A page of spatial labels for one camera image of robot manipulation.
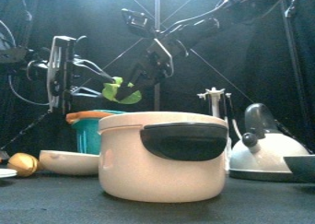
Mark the green toy starfruit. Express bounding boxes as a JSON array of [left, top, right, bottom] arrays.
[[101, 77, 144, 105]]

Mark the teal basket with orange rim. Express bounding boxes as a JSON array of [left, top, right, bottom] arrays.
[[65, 109, 126, 156]]

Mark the white plastic stand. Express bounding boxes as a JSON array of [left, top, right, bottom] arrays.
[[196, 86, 244, 174]]

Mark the gold toy ball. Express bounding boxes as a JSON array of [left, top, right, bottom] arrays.
[[6, 152, 40, 178]]

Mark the white plate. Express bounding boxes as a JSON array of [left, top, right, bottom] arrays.
[[0, 168, 18, 179]]

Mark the dark grey bowl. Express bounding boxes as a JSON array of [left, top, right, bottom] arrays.
[[283, 154, 315, 183]]

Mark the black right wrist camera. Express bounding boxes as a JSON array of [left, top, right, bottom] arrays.
[[118, 7, 158, 39]]

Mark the white cable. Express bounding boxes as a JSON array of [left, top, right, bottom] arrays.
[[8, 75, 52, 107]]

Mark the silver frame pole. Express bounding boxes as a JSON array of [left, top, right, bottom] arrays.
[[152, 0, 162, 112]]

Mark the cream pot with black handle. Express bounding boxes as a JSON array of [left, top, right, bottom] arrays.
[[96, 111, 229, 204]]

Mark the white kettle with grey handle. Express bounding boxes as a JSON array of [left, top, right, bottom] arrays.
[[228, 102, 313, 183]]

